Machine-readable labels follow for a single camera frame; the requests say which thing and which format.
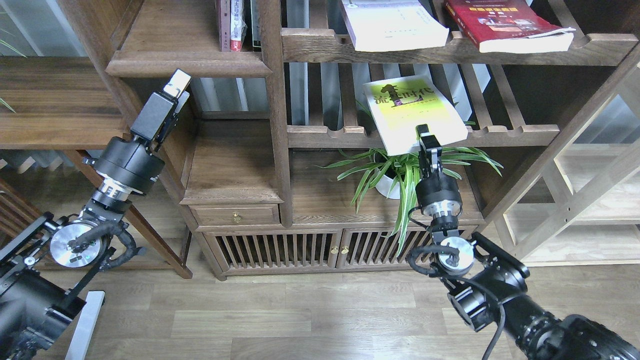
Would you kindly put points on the yellow green cover book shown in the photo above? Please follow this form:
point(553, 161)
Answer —
point(399, 105)

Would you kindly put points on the green spider plant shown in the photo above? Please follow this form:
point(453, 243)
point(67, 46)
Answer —
point(371, 173)

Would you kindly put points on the white plant pot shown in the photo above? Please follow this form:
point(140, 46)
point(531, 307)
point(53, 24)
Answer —
point(387, 186)

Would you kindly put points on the white metal post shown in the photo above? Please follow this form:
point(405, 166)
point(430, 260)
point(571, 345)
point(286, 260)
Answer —
point(84, 330)

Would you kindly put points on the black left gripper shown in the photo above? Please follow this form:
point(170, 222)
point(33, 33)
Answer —
point(132, 163)

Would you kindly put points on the dark wooden side table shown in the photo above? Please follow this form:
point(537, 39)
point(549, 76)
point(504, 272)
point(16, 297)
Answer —
point(57, 103)

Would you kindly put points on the red white upright book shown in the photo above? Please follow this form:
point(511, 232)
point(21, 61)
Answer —
point(237, 25)

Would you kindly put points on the dark upright book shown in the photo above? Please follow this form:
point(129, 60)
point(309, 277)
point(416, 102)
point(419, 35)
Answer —
point(255, 31)

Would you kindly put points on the dark wooden bookshelf cabinet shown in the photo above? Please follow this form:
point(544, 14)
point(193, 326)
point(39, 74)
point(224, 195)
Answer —
point(268, 165)

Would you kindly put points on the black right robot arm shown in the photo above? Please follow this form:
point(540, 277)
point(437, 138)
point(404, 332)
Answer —
point(486, 284)

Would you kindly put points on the light wooden shelf frame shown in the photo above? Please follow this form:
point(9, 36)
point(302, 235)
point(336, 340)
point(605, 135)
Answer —
point(583, 209)

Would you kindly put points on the slatted wooden rack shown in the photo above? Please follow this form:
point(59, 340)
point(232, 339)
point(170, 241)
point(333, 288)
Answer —
point(16, 213)

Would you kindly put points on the brass drawer knob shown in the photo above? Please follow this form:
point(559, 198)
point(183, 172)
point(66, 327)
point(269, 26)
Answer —
point(237, 218)

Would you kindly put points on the white lilac cover book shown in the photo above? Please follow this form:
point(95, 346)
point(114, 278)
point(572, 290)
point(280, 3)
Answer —
point(392, 25)

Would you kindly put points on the pink spine upright book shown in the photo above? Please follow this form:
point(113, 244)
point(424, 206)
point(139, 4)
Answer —
point(224, 20)

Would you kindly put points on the red cover book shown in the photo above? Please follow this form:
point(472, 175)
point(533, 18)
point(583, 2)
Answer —
point(508, 26)

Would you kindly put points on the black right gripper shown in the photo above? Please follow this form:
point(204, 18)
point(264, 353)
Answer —
point(437, 193)

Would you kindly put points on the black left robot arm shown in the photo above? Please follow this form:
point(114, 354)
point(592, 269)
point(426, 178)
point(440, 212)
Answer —
point(34, 311)

